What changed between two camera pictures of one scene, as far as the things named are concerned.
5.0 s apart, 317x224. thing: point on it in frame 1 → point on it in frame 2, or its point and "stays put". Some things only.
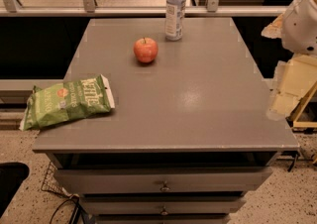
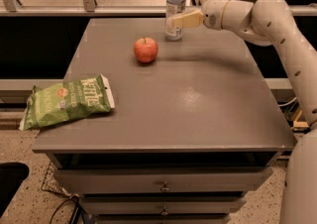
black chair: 12,175 stays put
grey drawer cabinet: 189,135 stays put
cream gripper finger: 298,80 → 188,20
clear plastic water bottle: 175,8 stays put
